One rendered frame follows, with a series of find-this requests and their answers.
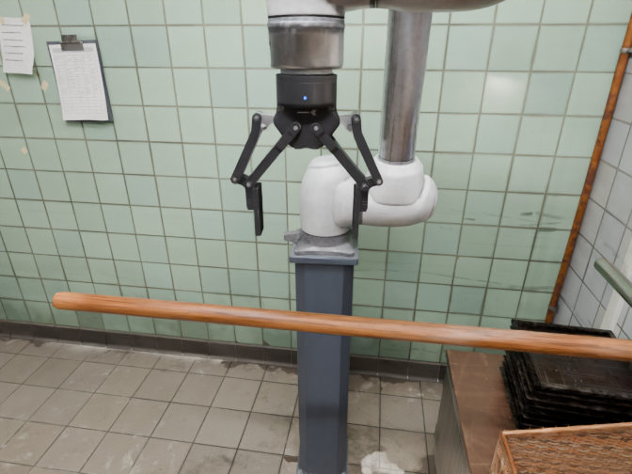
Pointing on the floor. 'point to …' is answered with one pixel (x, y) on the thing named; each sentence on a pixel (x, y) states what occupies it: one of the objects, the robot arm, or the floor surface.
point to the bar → (615, 278)
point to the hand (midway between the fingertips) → (307, 226)
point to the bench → (470, 413)
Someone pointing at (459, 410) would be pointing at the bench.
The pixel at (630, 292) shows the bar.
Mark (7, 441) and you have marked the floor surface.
